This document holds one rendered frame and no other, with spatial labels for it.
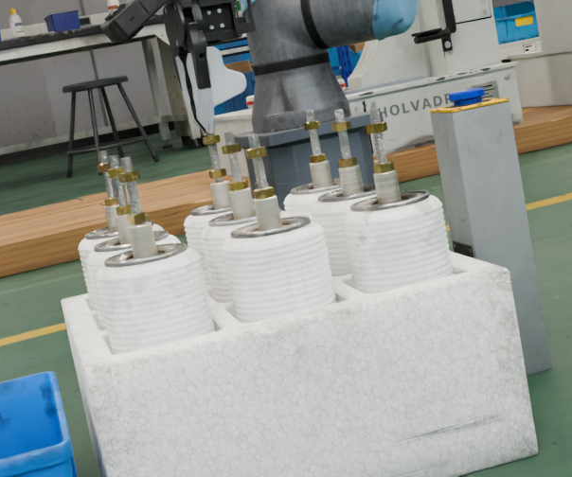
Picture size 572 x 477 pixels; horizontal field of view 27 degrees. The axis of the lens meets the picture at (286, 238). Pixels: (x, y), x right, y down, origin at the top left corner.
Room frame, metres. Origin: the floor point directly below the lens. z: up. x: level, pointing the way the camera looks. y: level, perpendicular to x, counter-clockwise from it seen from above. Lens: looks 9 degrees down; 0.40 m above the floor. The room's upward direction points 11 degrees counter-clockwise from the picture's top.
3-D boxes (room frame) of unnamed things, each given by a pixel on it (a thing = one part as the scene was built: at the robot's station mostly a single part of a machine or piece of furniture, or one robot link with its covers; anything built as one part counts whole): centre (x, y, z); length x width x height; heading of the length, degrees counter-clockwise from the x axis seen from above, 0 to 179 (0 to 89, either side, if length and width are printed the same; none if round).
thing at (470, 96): (1.34, -0.23, 0.32); 0.04 x 0.04 x 0.02
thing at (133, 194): (1.06, 0.13, 0.30); 0.01 x 0.01 x 0.08
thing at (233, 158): (1.20, 0.04, 0.30); 0.01 x 0.01 x 0.08
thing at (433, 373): (1.20, 0.04, 0.09); 0.39 x 0.39 x 0.18; 12
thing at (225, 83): (1.31, 0.04, 0.38); 0.06 x 0.03 x 0.09; 109
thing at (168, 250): (1.06, 0.13, 0.25); 0.08 x 0.08 x 0.01
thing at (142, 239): (1.06, 0.13, 0.26); 0.02 x 0.02 x 0.03
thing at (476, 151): (1.34, -0.23, 0.16); 0.07 x 0.07 x 0.31; 12
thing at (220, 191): (1.32, 0.06, 0.26); 0.02 x 0.02 x 0.03
